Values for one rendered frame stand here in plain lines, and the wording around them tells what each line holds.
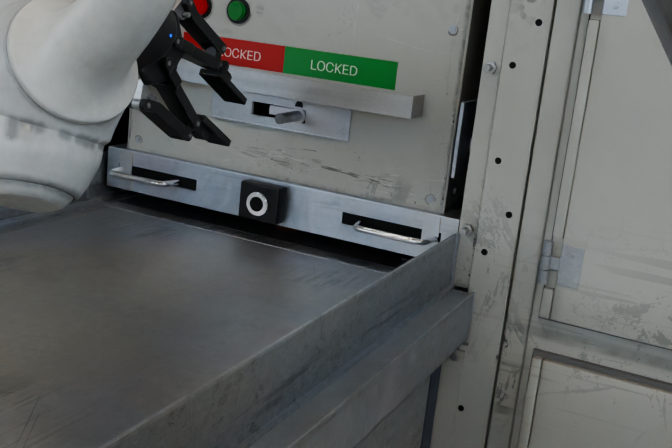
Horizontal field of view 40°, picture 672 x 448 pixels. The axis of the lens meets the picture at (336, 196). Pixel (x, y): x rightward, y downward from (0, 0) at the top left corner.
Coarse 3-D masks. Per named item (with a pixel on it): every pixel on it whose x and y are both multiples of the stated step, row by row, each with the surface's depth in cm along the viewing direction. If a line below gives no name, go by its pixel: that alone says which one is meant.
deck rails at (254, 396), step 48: (384, 288) 89; (432, 288) 104; (288, 336) 71; (336, 336) 80; (384, 336) 91; (240, 384) 65; (288, 384) 73; (144, 432) 55; (192, 432) 60; (240, 432) 66
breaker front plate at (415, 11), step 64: (256, 0) 120; (320, 0) 116; (384, 0) 113; (448, 0) 109; (448, 64) 110; (256, 128) 123; (320, 128) 119; (384, 128) 115; (448, 128) 112; (384, 192) 117
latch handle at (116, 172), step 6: (114, 168) 131; (120, 168) 132; (114, 174) 128; (120, 174) 128; (126, 174) 128; (132, 180) 127; (138, 180) 127; (144, 180) 126; (150, 180) 126; (156, 180) 126; (174, 180) 127; (180, 180) 128; (162, 186) 126
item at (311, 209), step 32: (160, 160) 129; (160, 192) 130; (192, 192) 128; (224, 192) 126; (288, 192) 121; (320, 192) 119; (288, 224) 122; (320, 224) 120; (352, 224) 118; (384, 224) 116; (416, 224) 114; (448, 224) 112
